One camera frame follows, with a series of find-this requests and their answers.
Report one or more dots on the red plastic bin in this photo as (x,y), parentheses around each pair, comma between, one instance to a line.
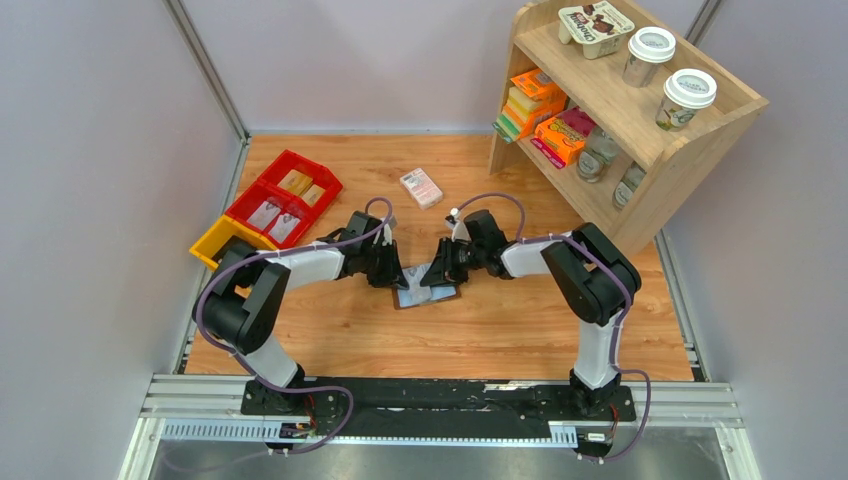
(247,202)
(289,160)

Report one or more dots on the silver VIP card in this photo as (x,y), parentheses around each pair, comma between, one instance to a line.
(283,227)
(415,293)

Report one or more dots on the gold card in bin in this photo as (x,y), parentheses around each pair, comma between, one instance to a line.
(303,186)

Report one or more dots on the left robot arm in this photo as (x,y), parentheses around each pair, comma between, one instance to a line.
(238,308)

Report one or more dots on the orange snack box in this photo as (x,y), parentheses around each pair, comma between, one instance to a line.
(562,137)

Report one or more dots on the yellow plastic bin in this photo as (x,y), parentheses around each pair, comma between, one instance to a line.
(208,248)

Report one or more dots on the chocolate pudding pack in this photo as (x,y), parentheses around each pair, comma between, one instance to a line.
(598,29)

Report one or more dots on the right glass jar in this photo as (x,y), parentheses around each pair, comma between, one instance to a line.
(627,185)

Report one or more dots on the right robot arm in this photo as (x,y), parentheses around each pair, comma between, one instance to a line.
(597,281)

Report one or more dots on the left glass jar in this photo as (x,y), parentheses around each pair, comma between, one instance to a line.
(598,154)

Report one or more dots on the wooden shelf unit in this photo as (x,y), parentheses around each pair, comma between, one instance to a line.
(676,163)

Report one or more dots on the near red plastic bin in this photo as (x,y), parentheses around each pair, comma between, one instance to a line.
(247,202)

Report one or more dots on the original silver card in bin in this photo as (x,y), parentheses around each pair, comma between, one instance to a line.
(266,212)

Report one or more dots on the stacked sponge pack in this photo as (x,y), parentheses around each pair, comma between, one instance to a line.
(532,98)

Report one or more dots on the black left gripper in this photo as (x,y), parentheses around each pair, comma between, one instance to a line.
(393,277)

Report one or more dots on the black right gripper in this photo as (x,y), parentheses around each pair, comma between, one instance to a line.
(443,269)

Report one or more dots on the paper coffee cup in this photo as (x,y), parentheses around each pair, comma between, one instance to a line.
(649,48)
(686,93)

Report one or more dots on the far red plastic bin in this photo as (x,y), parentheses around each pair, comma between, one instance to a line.
(289,160)

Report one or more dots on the glass jar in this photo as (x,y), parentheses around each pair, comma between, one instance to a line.
(598,154)
(627,185)

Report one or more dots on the brown leather card holder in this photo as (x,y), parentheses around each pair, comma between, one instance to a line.
(439,294)

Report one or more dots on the far paper coffee cup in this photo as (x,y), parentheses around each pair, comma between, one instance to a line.
(649,48)

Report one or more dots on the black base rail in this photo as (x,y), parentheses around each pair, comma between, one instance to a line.
(434,408)

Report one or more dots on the playing card box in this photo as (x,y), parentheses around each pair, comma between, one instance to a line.
(422,189)

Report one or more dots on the near paper coffee cup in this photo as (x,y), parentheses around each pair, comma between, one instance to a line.
(686,93)

